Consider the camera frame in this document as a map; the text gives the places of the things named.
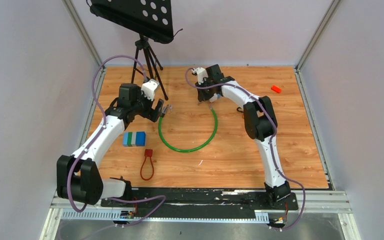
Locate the white slotted cable duct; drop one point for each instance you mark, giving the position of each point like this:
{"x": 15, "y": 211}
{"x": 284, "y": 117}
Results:
{"x": 119, "y": 215}

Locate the black tripod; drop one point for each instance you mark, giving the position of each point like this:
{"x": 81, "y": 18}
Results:
{"x": 153, "y": 65}

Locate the orange padlock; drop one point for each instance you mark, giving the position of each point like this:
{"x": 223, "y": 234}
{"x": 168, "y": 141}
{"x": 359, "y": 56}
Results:
{"x": 240, "y": 110}

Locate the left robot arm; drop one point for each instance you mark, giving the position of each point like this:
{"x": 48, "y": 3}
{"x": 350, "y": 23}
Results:
{"x": 78, "y": 176}

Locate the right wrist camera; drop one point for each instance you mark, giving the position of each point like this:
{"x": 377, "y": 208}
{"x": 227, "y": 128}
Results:
{"x": 201, "y": 74}

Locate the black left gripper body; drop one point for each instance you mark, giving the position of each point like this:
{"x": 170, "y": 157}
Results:
{"x": 143, "y": 106}

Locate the small red brick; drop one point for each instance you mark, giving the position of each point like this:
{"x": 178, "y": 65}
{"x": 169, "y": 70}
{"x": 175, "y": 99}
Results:
{"x": 276, "y": 89}

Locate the blue green striped block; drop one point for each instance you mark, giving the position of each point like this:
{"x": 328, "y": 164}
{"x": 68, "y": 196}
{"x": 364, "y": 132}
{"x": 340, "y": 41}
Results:
{"x": 134, "y": 139}

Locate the white and blue toy brick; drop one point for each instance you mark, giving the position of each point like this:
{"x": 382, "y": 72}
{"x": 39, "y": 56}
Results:
{"x": 215, "y": 97}

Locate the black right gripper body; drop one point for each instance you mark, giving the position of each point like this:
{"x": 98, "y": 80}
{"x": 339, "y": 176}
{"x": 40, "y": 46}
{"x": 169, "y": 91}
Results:
{"x": 206, "y": 93}

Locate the green cable lock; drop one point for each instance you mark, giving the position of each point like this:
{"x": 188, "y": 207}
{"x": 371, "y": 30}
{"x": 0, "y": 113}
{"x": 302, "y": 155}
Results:
{"x": 199, "y": 144}

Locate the black perforated stand tray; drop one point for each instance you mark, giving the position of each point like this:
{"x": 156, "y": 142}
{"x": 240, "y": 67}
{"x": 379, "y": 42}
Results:
{"x": 150, "y": 18}

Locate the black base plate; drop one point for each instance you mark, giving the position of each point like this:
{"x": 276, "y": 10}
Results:
{"x": 213, "y": 203}

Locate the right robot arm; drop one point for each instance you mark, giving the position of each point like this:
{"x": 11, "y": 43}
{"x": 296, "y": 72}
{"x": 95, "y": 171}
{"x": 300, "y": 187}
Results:
{"x": 260, "y": 123}

